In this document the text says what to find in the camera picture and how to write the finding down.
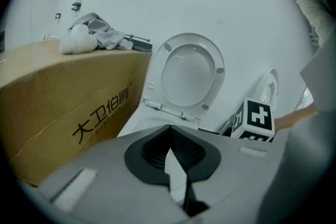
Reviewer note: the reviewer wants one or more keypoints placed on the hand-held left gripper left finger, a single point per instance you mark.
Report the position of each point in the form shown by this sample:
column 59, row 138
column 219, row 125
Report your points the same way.
column 105, row 186

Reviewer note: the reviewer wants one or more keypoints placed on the white smart toilet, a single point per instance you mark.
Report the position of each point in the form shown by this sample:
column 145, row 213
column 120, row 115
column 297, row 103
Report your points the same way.
column 270, row 86

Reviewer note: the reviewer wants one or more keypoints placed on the grey cloth pile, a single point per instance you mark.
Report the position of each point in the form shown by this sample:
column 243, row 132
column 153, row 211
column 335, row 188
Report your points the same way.
column 105, row 31

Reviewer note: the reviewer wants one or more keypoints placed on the white ceramic toilet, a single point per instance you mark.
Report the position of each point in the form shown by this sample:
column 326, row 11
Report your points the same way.
column 189, row 78

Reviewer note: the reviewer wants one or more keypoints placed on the large brown cardboard box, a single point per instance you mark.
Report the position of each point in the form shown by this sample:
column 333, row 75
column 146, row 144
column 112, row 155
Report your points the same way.
column 65, row 102

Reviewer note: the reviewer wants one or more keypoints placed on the black wall bracket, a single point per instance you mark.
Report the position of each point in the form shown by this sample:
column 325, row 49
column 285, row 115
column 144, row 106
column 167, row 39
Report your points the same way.
column 76, row 5
column 58, row 15

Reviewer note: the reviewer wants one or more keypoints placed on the person's right forearm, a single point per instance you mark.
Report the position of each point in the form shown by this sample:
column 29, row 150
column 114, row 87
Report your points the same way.
column 294, row 118

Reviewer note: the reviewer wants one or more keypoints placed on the dark grey tray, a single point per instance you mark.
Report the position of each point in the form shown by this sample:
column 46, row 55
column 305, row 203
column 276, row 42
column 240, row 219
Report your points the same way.
column 140, row 46

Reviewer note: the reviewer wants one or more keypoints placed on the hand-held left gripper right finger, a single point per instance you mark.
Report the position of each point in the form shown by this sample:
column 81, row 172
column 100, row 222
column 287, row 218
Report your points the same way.
column 236, row 165

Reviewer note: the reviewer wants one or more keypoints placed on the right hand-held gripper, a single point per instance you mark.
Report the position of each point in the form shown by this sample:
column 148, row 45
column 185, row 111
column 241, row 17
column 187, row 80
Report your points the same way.
column 258, row 118

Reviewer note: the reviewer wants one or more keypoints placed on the person's white shirt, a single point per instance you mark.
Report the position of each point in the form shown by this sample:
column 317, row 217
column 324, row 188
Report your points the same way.
column 309, row 152

